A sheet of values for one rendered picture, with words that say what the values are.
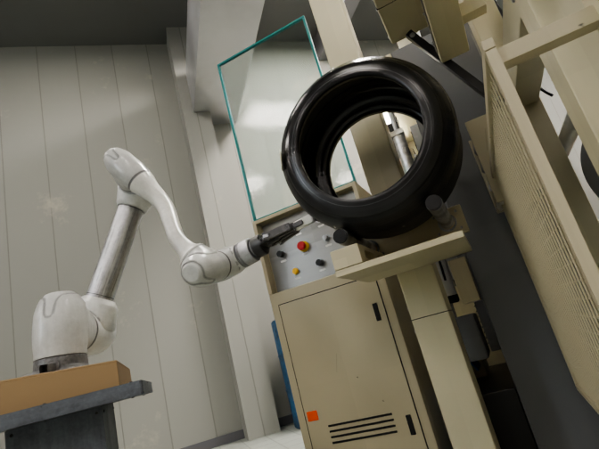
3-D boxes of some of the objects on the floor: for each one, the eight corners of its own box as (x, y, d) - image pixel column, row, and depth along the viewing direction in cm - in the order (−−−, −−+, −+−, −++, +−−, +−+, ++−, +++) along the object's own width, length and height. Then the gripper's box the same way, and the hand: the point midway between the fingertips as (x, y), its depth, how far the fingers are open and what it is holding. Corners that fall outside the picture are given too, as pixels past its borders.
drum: (348, 406, 436) (324, 310, 464) (374, 410, 377) (343, 299, 404) (287, 426, 417) (264, 324, 444) (303, 433, 357) (275, 314, 385)
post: (476, 502, 145) (294, -56, 215) (518, 497, 141) (318, -71, 211) (474, 519, 134) (283, -77, 204) (520, 515, 129) (307, -94, 199)
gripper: (241, 236, 146) (300, 203, 139) (260, 240, 158) (315, 211, 151) (248, 256, 144) (309, 224, 137) (267, 259, 156) (324, 230, 148)
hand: (304, 222), depth 145 cm, fingers closed
